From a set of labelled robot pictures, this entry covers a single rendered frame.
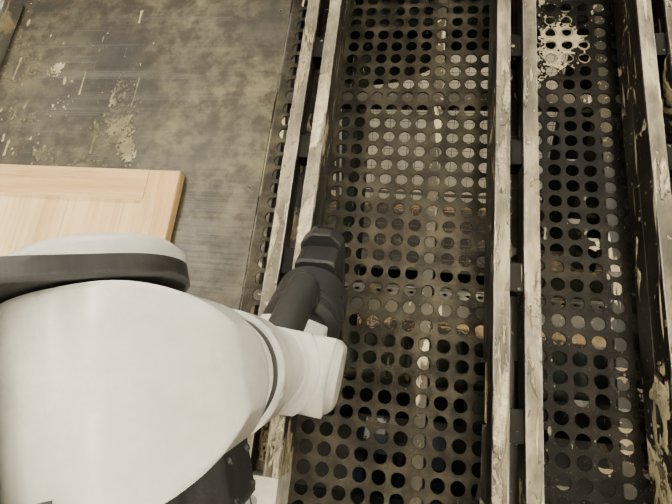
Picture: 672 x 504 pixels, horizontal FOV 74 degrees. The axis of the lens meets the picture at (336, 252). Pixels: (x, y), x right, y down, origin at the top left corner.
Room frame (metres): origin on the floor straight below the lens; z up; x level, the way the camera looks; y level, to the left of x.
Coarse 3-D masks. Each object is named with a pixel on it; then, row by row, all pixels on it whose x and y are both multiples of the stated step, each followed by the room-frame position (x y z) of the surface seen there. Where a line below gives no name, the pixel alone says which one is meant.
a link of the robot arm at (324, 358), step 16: (304, 336) 0.30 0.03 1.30; (320, 336) 0.31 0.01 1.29; (304, 352) 0.29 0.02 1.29; (320, 352) 0.30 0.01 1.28; (336, 352) 0.31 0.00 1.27; (304, 368) 0.28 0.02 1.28; (320, 368) 0.29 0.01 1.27; (336, 368) 0.30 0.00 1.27; (304, 384) 0.28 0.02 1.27; (320, 384) 0.29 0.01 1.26; (336, 384) 0.30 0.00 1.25; (304, 400) 0.28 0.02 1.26; (320, 400) 0.28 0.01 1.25; (336, 400) 0.34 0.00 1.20; (320, 416) 0.28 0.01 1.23
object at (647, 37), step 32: (640, 0) 0.77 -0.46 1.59; (640, 32) 0.73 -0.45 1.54; (640, 64) 0.70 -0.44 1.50; (640, 96) 0.68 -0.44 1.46; (640, 128) 0.66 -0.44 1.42; (640, 160) 0.63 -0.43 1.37; (640, 192) 0.61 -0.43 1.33; (640, 224) 0.59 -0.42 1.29; (640, 256) 0.56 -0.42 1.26; (640, 288) 0.54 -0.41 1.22; (640, 320) 0.52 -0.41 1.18; (640, 352) 0.50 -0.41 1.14
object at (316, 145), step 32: (320, 0) 0.87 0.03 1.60; (320, 32) 0.87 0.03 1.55; (320, 64) 0.81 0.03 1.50; (320, 96) 0.74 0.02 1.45; (288, 128) 0.72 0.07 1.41; (320, 128) 0.71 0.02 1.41; (288, 160) 0.68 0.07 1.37; (320, 160) 0.67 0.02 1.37; (288, 192) 0.65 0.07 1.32; (320, 192) 0.67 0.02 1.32; (288, 224) 0.63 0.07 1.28; (320, 224) 0.66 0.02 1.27; (288, 256) 0.59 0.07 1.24; (288, 416) 0.46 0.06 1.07; (256, 448) 0.44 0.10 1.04; (288, 448) 0.45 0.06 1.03; (256, 480) 0.40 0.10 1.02; (288, 480) 0.44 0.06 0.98
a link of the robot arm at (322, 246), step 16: (304, 240) 0.54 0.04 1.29; (320, 240) 0.53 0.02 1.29; (336, 240) 0.53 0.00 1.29; (304, 256) 0.51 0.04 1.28; (320, 256) 0.51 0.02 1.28; (336, 256) 0.51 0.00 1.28; (288, 272) 0.48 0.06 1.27; (320, 272) 0.47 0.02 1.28; (336, 272) 0.51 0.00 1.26; (320, 288) 0.44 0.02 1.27; (336, 288) 0.46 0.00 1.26
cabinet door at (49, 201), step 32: (0, 192) 0.78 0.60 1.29; (32, 192) 0.77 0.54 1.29; (64, 192) 0.76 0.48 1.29; (96, 192) 0.75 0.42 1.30; (128, 192) 0.74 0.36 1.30; (160, 192) 0.74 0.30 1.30; (0, 224) 0.74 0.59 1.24; (32, 224) 0.74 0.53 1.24; (64, 224) 0.73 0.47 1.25; (96, 224) 0.72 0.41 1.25; (128, 224) 0.71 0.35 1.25; (160, 224) 0.70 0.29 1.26
